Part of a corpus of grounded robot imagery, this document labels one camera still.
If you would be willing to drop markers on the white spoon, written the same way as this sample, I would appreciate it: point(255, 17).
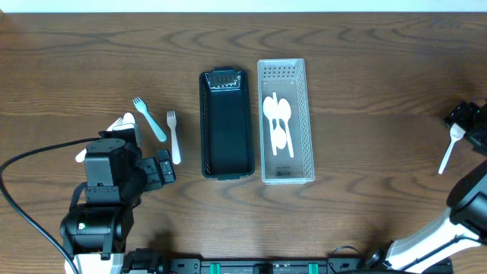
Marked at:
point(285, 115)
point(128, 118)
point(268, 110)
point(456, 134)

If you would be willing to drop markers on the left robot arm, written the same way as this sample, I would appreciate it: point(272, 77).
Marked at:
point(99, 220)

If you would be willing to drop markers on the black mounting rail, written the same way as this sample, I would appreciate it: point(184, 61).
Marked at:
point(289, 266)

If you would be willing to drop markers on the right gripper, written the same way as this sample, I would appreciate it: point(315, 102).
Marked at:
point(467, 116)

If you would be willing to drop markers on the white fork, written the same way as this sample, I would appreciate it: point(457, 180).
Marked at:
point(172, 123)
point(81, 155)

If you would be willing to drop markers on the white spoon bowl down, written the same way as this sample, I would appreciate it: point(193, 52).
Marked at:
point(279, 134)

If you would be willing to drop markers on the mint green plastic fork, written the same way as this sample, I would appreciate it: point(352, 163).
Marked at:
point(142, 107)

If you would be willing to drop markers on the dark green plastic basket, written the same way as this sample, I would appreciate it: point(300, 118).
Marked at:
point(226, 124)

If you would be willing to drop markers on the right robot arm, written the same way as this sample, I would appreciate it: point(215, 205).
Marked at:
point(462, 225)

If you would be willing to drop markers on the clear white plastic basket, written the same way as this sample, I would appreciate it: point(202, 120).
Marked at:
point(287, 78)

